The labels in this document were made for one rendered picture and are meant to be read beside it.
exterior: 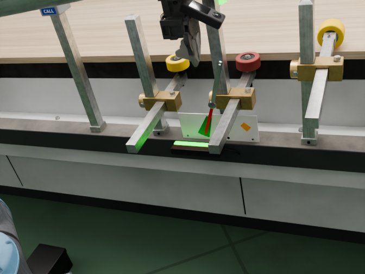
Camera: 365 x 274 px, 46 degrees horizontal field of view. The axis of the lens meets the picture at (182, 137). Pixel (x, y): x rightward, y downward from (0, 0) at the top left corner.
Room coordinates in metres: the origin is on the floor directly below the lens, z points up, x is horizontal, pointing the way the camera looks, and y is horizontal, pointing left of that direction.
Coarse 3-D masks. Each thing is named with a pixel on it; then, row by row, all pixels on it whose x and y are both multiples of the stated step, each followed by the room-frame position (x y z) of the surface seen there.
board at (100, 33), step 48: (96, 0) 2.35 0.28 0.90; (144, 0) 2.15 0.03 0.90; (240, 0) 1.84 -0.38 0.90; (288, 0) 1.70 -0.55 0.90; (336, 0) 1.59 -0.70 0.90; (0, 48) 1.93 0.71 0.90; (48, 48) 1.79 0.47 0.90; (96, 48) 1.66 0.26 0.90; (240, 48) 1.36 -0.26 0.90; (288, 48) 1.27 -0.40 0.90; (336, 48) 1.20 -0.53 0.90
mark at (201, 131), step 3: (207, 117) 1.15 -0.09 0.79; (204, 120) 1.16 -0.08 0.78; (204, 123) 1.16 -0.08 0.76; (210, 123) 1.15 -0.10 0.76; (201, 126) 1.17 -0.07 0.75; (204, 126) 1.16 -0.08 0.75; (210, 126) 1.15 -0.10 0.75; (201, 129) 1.17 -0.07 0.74; (204, 129) 1.16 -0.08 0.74; (210, 129) 1.15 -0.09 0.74; (198, 132) 1.17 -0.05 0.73; (201, 132) 1.17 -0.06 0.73; (204, 132) 1.16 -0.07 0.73; (207, 132) 1.16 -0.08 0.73; (204, 135) 1.17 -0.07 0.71; (207, 135) 1.16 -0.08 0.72
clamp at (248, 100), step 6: (234, 90) 1.14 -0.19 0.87; (240, 90) 1.13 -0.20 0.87; (252, 90) 1.12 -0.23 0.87; (210, 96) 1.15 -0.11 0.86; (216, 96) 1.14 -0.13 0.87; (222, 96) 1.13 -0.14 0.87; (228, 96) 1.12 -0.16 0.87; (234, 96) 1.11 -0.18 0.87; (240, 96) 1.10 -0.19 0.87; (246, 96) 1.09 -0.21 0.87; (252, 96) 1.10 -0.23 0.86; (222, 102) 1.13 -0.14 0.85; (228, 102) 1.12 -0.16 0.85; (246, 102) 1.09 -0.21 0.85; (252, 102) 1.09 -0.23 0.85; (216, 108) 1.14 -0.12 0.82; (222, 108) 1.13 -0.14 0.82; (240, 108) 1.10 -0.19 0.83; (246, 108) 1.09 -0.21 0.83; (252, 108) 1.09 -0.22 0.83
